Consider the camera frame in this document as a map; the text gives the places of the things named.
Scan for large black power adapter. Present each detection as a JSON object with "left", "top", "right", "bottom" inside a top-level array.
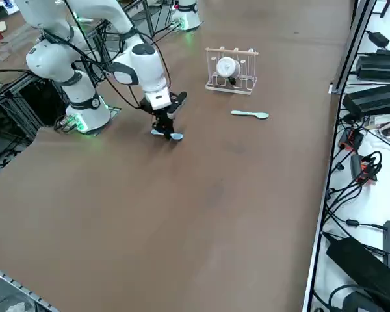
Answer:
[{"left": 326, "top": 235, "right": 390, "bottom": 308}]

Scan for orange black power strip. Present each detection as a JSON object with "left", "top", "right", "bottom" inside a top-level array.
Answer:
[
  {"left": 339, "top": 127, "right": 365, "bottom": 153},
  {"left": 350, "top": 154, "right": 380, "bottom": 185}
]

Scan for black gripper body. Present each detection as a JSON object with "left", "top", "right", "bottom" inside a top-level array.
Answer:
[{"left": 139, "top": 92, "right": 188, "bottom": 120}]

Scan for dark power adapter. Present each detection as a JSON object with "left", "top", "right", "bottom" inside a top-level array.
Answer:
[{"left": 342, "top": 81, "right": 390, "bottom": 117}]

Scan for green plastic spoon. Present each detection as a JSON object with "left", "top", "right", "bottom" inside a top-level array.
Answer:
[{"left": 231, "top": 109, "right": 270, "bottom": 121}]

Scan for aluminium camera post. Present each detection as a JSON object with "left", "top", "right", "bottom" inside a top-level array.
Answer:
[{"left": 330, "top": 0, "right": 378, "bottom": 96}]

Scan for small black power adapter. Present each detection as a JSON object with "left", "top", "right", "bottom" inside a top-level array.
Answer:
[{"left": 366, "top": 31, "right": 390, "bottom": 47}]

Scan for clear cup rack wooden bar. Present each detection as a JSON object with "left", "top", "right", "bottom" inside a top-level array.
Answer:
[{"left": 204, "top": 47, "right": 259, "bottom": 96}]

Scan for white cup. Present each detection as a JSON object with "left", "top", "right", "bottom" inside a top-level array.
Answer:
[{"left": 215, "top": 57, "right": 242, "bottom": 79}]

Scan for blue plastic spoon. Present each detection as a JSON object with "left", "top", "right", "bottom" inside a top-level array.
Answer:
[{"left": 150, "top": 129, "right": 184, "bottom": 142}]

